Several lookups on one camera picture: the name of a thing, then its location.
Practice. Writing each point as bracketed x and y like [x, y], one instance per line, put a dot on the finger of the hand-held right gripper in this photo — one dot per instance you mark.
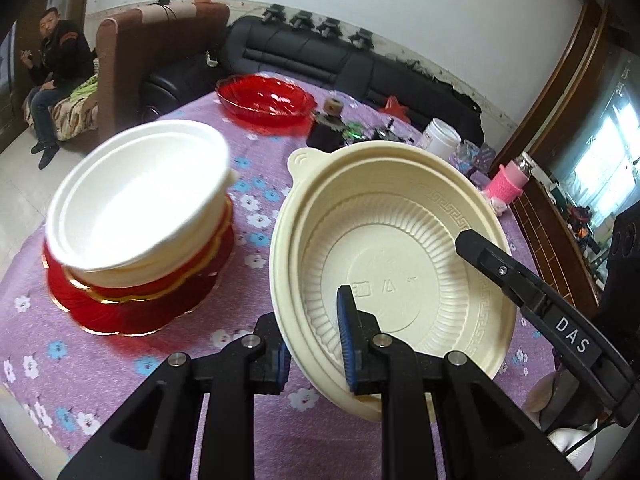
[500, 265]

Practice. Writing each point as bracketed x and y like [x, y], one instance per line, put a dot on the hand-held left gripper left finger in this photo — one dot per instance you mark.
[282, 360]

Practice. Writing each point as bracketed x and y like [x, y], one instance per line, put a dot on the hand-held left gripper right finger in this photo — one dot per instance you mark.
[346, 340]

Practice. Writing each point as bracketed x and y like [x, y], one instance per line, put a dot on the cream plastic bowl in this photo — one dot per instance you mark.
[390, 260]

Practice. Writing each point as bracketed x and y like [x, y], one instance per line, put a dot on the red plate with gold rim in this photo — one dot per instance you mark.
[205, 255]
[130, 317]

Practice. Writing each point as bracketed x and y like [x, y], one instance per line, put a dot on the white plastic bowl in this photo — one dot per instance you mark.
[165, 272]
[135, 210]

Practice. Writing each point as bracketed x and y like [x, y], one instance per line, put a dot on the brown wooden cabinet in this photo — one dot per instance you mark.
[550, 220]

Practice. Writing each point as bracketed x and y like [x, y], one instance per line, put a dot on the bottle with pink knitted sleeve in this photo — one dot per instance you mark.
[507, 185]

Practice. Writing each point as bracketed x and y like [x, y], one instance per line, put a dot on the crumpled clear plastic bag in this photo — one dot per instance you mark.
[472, 157]

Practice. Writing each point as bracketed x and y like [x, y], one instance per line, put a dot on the white plastic jar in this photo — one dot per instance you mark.
[440, 140]

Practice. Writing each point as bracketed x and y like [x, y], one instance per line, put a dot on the dark small gadget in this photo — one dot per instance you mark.
[392, 134]

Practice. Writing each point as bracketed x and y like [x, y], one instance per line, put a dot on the bright window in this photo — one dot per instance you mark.
[615, 135]

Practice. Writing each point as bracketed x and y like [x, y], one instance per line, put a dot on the red plastic bag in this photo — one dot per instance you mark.
[394, 107]

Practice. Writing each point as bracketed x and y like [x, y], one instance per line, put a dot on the green packet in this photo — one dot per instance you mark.
[356, 132]

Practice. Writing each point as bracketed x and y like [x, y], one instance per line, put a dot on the purple floral tablecloth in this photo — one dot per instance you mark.
[75, 360]

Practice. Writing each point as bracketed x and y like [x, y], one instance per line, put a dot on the round wooden lid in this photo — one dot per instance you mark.
[333, 107]

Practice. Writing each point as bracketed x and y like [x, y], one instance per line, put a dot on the red glass fruit bowl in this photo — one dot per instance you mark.
[265, 97]

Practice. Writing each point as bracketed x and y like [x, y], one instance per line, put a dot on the black device on sofa back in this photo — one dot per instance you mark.
[362, 40]
[275, 13]
[302, 20]
[331, 28]

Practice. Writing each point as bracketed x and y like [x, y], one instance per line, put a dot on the black leather sofa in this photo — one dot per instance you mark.
[310, 60]

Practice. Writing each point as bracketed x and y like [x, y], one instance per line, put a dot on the patterned blanket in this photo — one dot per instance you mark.
[75, 110]

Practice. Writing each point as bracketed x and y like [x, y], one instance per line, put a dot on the brown armchair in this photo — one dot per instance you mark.
[150, 40]

